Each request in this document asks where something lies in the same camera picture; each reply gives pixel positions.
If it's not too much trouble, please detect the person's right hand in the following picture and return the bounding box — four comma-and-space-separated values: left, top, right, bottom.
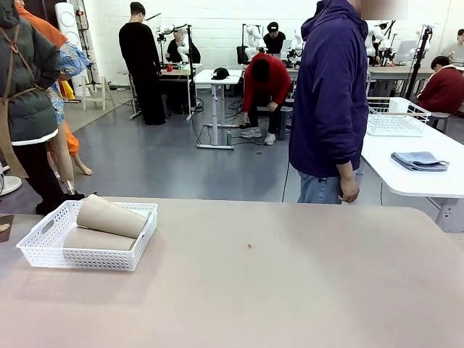
337, 173, 360, 204

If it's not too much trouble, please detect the blue grey towel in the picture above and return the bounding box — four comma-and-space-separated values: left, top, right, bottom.
390, 151, 450, 173

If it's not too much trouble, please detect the tall pale green cup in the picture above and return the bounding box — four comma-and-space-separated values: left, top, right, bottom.
126, 207, 154, 223

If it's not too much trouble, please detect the tall brown cup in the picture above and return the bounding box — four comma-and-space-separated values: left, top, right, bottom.
76, 194, 146, 239
63, 226, 138, 252

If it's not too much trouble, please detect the white plastic basket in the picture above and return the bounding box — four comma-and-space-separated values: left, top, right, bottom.
16, 200, 159, 272

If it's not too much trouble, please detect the white rounded table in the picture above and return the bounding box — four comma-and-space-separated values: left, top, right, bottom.
360, 123, 464, 233

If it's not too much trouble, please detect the grey plastic stool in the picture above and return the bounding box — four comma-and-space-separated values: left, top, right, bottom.
277, 106, 294, 141

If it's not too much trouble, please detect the white cup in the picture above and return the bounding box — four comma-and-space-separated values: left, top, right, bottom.
389, 96, 410, 114

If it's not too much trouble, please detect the person in purple jacket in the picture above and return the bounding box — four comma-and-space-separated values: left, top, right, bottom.
289, 0, 370, 204

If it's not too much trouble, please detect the white round stool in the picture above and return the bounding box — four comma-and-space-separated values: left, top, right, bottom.
427, 112, 452, 133

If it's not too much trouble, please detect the long grey workbench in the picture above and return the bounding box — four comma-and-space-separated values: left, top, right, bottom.
241, 64, 436, 123

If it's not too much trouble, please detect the person in dark red sweater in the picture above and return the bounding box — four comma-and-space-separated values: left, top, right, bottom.
416, 54, 464, 117

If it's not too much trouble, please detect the person in red hoodie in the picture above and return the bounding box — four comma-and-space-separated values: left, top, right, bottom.
241, 52, 291, 146

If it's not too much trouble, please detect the white laptop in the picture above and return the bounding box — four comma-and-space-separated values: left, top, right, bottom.
394, 39, 418, 65

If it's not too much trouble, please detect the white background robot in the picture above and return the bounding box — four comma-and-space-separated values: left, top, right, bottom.
241, 23, 268, 62
155, 22, 193, 70
286, 28, 305, 68
364, 20, 398, 66

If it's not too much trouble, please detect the person in black top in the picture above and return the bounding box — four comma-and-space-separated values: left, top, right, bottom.
262, 21, 287, 55

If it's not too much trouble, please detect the person in grey sweater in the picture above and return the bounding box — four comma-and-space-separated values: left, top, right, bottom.
442, 28, 464, 65

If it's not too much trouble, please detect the white height adjustable desk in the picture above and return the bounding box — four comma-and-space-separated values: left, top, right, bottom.
194, 68, 244, 150

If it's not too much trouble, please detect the wooden top workbench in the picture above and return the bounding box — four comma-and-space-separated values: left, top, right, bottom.
117, 63, 204, 121

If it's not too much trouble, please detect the black pole stand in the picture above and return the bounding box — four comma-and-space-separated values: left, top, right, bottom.
184, 24, 196, 121

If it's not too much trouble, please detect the person in black vest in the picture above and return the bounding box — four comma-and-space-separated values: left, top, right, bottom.
165, 28, 202, 65

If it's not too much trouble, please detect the person in black clothes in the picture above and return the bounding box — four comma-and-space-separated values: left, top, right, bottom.
118, 1, 167, 126

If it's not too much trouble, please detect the white wooden step stool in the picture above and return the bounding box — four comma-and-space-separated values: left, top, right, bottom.
80, 75, 117, 112

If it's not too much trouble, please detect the dark metal ladder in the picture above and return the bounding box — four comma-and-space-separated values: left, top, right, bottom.
70, 0, 99, 91

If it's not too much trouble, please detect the white tower fan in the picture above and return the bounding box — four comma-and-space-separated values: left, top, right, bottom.
54, 2, 86, 98

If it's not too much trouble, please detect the mannequin in orange clothes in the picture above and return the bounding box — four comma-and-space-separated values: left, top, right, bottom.
16, 1, 94, 196

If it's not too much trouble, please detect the white round stand base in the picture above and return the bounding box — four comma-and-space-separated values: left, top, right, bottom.
0, 175, 22, 196

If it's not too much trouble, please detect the mannequin in green jacket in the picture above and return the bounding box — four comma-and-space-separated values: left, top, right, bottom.
0, 0, 90, 217

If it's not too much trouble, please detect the black floor cable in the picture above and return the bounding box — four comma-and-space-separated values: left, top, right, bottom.
281, 159, 291, 203

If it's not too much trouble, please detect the white wire dish rack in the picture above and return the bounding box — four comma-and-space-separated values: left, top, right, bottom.
365, 96, 431, 138

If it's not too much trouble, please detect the black camera tripod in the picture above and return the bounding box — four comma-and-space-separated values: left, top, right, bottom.
404, 24, 435, 101

